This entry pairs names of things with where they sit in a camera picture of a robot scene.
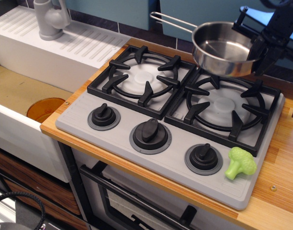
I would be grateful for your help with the stainless steel pot with handle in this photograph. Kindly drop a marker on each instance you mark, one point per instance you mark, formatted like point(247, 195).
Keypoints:
point(217, 48)

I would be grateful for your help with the black stove knob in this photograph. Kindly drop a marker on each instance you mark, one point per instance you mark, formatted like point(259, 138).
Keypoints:
point(150, 137)
point(104, 118)
point(203, 159)

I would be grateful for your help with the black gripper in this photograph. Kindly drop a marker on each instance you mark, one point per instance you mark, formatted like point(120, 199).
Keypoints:
point(268, 45)

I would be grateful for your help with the black right burner grate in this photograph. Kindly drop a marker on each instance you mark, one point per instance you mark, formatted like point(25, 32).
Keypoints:
point(232, 112)

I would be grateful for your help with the wooden drawer fronts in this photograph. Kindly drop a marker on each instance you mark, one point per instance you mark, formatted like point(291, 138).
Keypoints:
point(56, 195)

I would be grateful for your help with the grey toy stove top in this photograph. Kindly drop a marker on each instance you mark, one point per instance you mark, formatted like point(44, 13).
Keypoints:
point(169, 163)

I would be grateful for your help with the white toy sink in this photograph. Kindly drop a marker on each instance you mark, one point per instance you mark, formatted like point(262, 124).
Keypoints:
point(32, 69)

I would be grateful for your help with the black burner grate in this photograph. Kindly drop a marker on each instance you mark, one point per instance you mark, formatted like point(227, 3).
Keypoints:
point(143, 81)
point(232, 112)

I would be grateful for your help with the black right stove knob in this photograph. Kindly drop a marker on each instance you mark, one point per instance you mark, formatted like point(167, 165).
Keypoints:
point(203, 159)

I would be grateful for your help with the orange plastic plate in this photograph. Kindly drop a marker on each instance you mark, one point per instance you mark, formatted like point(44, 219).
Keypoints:
point(42, 109)

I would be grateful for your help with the grey toy faucet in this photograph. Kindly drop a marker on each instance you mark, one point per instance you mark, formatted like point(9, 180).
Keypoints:
point(51, 21)

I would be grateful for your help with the black middle stove knob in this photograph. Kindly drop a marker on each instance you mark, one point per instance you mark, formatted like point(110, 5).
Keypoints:
point(150, 137)

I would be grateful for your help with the green toy cauliflower floret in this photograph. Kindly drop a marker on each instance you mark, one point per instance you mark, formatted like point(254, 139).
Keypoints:
point(241, 161)

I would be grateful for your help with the black left burner grate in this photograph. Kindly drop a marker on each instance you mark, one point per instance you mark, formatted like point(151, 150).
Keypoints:
point(143, 81)

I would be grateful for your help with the oven door with black handle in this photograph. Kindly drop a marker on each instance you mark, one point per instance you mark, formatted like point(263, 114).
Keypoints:
point(132, 204)

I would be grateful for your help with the black left stove knob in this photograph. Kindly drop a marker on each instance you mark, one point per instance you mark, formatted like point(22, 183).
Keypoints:
point(104, 118)

